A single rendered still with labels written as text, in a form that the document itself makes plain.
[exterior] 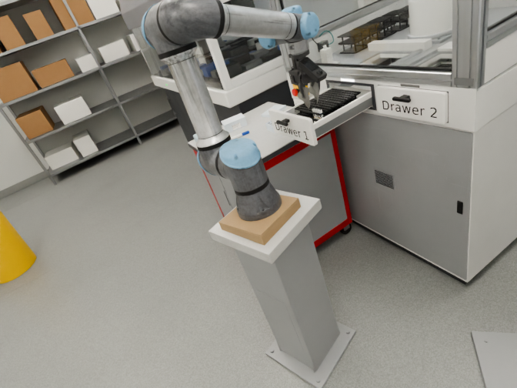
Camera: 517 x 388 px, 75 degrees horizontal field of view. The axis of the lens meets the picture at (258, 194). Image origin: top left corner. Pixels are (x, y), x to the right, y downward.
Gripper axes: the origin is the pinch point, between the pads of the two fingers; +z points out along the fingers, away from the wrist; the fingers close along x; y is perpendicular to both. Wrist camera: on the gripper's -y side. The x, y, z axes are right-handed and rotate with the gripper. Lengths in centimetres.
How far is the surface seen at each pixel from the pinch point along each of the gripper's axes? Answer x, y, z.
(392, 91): -21.3, -20.9, 1.2
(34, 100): 122, 427, 7
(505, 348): -8, -77, 89
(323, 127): 3.6, -8.5, 7.2
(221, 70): -1, 85, -8
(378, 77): -22.8, -13.4, -2.9
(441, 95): -21.3, -40.6, 0.5
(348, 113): -9.5, -8.6, 7.2
